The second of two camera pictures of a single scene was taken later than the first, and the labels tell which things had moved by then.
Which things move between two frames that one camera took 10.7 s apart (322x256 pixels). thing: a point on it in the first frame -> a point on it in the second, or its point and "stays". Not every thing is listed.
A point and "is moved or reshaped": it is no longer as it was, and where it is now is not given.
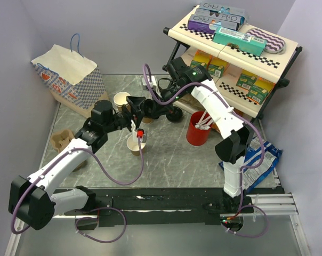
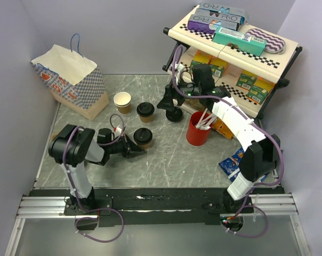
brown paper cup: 134,145 is moved or reshaped
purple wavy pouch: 274,43 stays
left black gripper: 135,102 -> 130,148
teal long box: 238,40 stays
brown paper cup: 147,120 stays
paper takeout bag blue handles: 72,80 stays
